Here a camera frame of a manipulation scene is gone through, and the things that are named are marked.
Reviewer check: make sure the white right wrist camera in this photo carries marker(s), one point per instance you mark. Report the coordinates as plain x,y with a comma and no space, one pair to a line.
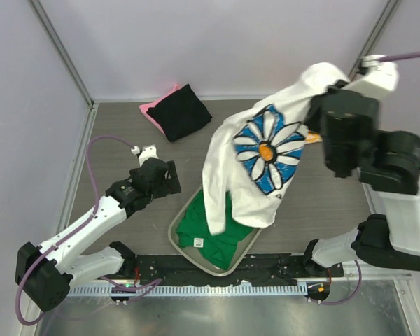
378,79

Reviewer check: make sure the white flower print t-shirt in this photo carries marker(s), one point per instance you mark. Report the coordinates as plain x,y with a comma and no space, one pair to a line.
254,154

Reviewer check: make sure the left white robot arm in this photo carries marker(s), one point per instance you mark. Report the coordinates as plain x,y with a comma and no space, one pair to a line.
47,272

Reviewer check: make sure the slotted cable duct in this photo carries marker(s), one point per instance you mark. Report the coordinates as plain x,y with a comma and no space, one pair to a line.
243,289

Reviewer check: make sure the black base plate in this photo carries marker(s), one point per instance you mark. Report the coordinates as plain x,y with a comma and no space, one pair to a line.
267,269

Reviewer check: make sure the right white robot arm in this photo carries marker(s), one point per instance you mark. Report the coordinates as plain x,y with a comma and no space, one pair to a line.
388,162

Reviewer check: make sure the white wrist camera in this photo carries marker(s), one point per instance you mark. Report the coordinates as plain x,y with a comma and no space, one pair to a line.
378,79
145,153

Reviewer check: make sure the green t-shirt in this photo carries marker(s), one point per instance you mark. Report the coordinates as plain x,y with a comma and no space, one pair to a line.
193,231

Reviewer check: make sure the grey plastic tray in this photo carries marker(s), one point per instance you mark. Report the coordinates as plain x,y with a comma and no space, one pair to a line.
192,253

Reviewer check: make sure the orange checkered cloth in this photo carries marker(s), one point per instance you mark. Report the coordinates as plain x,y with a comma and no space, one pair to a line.
313,138

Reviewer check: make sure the folded black t-shirt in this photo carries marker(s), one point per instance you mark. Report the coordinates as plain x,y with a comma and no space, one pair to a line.
180,114

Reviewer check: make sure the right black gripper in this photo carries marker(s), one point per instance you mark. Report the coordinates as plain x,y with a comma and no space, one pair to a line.
315,114

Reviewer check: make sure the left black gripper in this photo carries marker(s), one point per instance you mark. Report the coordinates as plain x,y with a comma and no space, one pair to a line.
173,176

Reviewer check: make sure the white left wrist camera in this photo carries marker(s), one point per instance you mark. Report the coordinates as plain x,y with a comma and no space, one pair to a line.
145,153

